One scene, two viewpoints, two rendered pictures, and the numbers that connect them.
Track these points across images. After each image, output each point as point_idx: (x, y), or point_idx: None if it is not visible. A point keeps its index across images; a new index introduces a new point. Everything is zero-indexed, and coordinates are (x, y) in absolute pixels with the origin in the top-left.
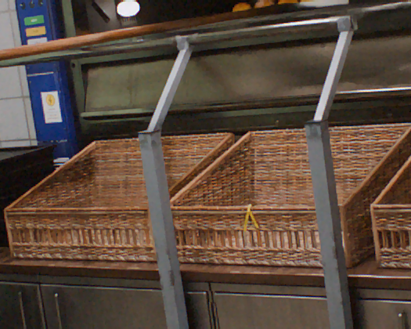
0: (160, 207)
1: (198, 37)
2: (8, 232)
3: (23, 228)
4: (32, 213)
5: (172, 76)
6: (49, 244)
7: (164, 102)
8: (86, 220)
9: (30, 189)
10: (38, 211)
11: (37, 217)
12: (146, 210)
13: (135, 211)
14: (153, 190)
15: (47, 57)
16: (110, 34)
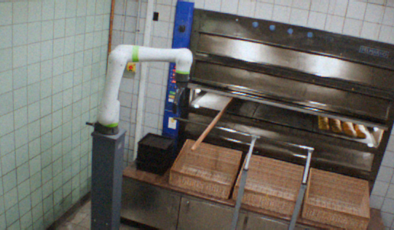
0: (242, 191)
1: (260, 137)
2: (170, 176)
3: (176, 177)
4: (182, 174)
5: (250, 149)
6: (186, 184)
7: (249, 159)
8: (204, 181)
9: (175, 161)
10: (185, 174)
11: (184, 175)
12: (229, 185)
13: (225, 184)
14: (242, 186)
15: (197, 124)
16: (218, 119)
